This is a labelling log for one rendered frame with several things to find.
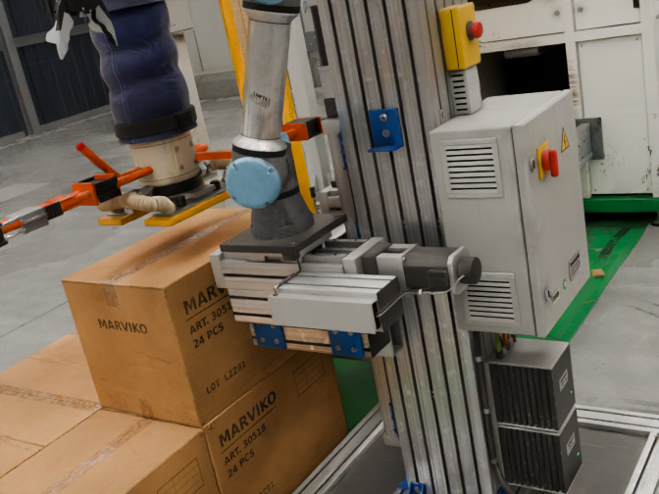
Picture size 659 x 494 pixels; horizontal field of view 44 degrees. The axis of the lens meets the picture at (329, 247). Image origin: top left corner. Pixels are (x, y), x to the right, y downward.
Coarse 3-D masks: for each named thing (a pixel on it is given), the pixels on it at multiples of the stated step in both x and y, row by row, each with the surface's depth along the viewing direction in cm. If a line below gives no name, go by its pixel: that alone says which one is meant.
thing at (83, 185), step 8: (96, 176) 211; (104, 176) 209; (112, 176) 206; (72, 184) 206; (80, 184) 203; (88, 184) 202; (96, 184) 201; (104, 184) 203; (112, 184) 206; (80, 192) 205; (96, 192) 203; (104, 192) 204; (112, 192) 205; (120, 192) 207; (88, 200) 204; (96, 200) 203; (104, 200) 204
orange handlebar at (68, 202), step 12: (288, 132) 227; (204, 144) 235; (204, 156) 221; (216, 156) 219; (228, 156) 216; (144, 168) 217; (120, 180) 210; (132, 180) 213; (84, 192) 202; (48, 204) 198; (72, 204) 198; (12, 228) 185
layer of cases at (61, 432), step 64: (0, 384) 264; (64, 384) 254; (256, 384) 229; (320, 384) 255; (0, 448) 222; (64, 448) 215; (128, 448) 209; (192, 448) 208; (256, 448) 230; (320, 448) 256
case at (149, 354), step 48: (144, 240) 244; (192, 240) 234; (96, 288) 214; (144, 288) 203; (192, 288) 208; (96, 336) 222; (144, 336) 210; (192, 336) 208; (240, 336) 223; (96, 384) 231; (144, 384) 218; (192, 384) 208; (240, 384) 224
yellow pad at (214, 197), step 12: (216, 180) 228; (216, 192) 225; (180, 204) 217; (192, 204) 218; (204, 204) 218; (216, 204) 222; (156, 216) 214; (168, 216) 212; (180, 216) 212; (192, 216) 216
